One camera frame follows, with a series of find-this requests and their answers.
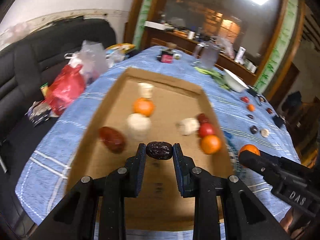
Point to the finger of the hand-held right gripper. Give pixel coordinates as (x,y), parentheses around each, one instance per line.
(255,162)
(272,158)

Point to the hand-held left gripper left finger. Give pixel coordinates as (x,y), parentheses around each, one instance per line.
(140,170)

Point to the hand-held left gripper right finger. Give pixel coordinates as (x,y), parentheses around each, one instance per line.
(179,170)

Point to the orange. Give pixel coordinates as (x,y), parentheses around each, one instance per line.
(250,107)
(143,106)
(250,148)
(210,143)

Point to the wrinkled dark jujube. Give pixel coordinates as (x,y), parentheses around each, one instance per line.
(159,150)

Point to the red jujube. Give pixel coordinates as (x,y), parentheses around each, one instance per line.
(111,139)
(202,117)

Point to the white round bun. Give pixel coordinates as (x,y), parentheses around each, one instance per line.
(138,126)

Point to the cardboard box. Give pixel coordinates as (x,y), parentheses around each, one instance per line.
(170,100)

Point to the person's right forearm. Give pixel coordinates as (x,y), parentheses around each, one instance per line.
(287,220)

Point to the dark purple plum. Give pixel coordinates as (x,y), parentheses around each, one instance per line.
(253,129)

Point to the black cylindrical pot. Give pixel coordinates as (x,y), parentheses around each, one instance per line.
(278,121)

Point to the dark red fruit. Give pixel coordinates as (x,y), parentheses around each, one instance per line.
(269,110)

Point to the dark jacket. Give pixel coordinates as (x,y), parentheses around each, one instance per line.
(296,100)

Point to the small red tomato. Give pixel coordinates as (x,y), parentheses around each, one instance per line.
(245,99)

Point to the black power adapter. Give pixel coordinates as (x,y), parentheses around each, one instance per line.
(252,92)

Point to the wooden door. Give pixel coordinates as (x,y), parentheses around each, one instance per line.
(282,85)

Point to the blue plaid tablecloth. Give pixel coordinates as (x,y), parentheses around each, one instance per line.
(75,130)

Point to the white enamel basin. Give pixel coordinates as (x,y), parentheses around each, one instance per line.
(233,81)

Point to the green leafy vegetable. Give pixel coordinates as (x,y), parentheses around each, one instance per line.
(212,73)

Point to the wooden framed counter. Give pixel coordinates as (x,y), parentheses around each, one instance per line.
(225,61)

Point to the white tube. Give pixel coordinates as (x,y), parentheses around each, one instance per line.
(240,54)

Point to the red plastic bag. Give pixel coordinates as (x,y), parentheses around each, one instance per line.
(66,87)

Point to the pink box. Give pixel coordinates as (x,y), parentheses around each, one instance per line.
(167,58)

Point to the dark snack packets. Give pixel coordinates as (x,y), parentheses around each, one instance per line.
(37,112)

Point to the clear plastic bag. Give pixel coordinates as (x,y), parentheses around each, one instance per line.
(225,45)

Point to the white plastic bag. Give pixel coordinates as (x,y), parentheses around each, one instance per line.
(90,57)

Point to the yellow snack packet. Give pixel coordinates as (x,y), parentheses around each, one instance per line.
(120,47)

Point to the white cup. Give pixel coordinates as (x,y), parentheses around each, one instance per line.
(191,35)

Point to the white flat box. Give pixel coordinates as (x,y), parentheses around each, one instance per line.
(155,24)

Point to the black sofa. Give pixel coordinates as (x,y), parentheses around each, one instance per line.
(25,55)

